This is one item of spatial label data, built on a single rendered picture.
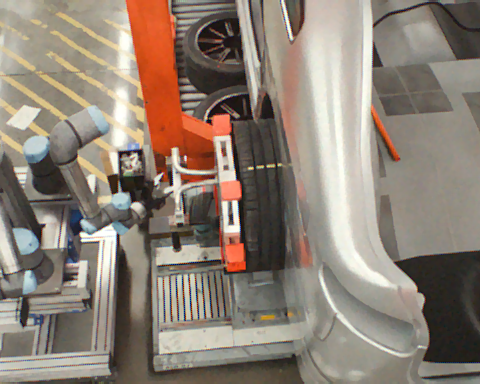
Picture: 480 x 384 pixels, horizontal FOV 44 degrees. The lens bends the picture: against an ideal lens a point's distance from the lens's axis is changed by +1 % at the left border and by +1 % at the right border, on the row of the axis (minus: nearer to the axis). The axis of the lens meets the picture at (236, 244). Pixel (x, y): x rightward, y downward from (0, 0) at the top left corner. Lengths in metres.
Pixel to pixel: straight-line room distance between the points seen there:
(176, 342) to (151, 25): 1.54
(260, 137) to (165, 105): 0.57
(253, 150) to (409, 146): 0.69
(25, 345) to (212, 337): 0.92
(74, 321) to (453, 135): 1.99
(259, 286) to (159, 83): 1.13
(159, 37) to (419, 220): 1.29
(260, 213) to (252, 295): 0.83
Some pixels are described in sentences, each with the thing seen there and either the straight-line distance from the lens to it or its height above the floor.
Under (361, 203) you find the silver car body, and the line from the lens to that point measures 1.54.
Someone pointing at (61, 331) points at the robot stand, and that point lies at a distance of 3.09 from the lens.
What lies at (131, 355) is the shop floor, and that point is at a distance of 3.19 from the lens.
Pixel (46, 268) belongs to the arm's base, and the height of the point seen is 0.87.
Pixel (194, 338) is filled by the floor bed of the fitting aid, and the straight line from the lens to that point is 3.10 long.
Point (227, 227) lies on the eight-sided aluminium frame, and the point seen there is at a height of 0.98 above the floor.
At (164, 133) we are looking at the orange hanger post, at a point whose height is 0.86.
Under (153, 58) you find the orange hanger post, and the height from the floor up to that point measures 1.29.
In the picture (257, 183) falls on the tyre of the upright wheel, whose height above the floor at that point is 1.13.
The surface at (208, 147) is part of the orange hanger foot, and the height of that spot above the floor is 0.73.
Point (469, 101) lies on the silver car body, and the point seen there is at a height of 1.05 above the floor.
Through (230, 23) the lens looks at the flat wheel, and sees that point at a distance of 4.26.
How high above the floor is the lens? 2.83
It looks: 54 degrees down
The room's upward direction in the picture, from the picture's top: 1 degrees counter-clockwise
